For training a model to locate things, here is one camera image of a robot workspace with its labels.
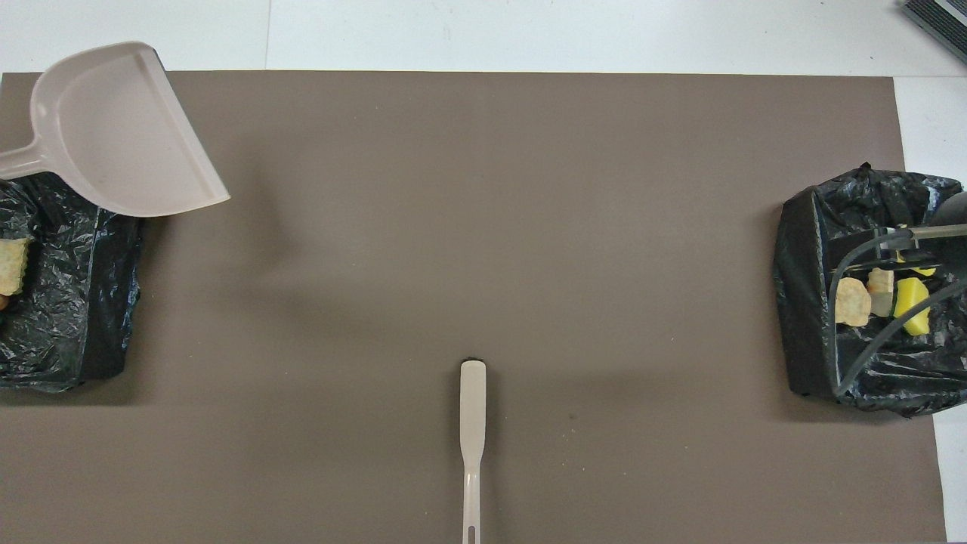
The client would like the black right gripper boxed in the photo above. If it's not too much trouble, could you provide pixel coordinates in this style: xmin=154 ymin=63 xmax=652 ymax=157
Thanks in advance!
xmin=876 ymin=190 xmax=967 ymax=249

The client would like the yellow sponge with green pad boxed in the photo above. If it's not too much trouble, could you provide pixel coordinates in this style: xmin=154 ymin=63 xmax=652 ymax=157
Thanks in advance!
xmin=893 ymin=277 xmax=932 ymax=337

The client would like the striped toy croissant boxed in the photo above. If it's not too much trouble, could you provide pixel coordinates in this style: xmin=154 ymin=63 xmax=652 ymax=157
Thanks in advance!
xmin=867 ymin=267 xmax=897 ymax=317
xmin=833 ymin=277 xmax=873 ymax=328

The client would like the beige brush with black bristles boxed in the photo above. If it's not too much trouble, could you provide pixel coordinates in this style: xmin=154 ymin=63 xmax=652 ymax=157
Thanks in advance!
xmin=459 ymin=360 xmax=488 ymax=544

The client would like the beige plastic dustpan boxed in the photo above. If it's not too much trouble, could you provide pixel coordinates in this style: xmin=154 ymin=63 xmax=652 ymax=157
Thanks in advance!
xmin=0 ymin=41 xmax=232 ymax=218

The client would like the pale crusty bread chunk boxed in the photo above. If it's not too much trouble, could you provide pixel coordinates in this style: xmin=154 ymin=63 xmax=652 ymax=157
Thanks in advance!
xmin=0 ymin=237 xmax=33 ymax=297

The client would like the black plastic trash bag bin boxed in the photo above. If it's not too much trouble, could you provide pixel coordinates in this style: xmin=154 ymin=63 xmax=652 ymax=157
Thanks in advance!
xmin=0 ymin=172 xmax=146 ymax=393
xmin=772 ymin=162 xmax=967 ymax=419

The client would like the grey ridged device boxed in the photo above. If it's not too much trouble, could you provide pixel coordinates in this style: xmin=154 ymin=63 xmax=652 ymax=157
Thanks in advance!
xmin=901 ymin=0 xmax=967 ymax=65

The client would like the brown table mat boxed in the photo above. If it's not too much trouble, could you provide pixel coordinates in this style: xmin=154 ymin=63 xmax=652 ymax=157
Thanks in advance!
xmin=0 ymin=71 xmax=947 ymax=544

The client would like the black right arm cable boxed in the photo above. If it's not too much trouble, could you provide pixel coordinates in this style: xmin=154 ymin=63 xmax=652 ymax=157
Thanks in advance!
xmin=827 ymin=229 xmax=967 ymax=394

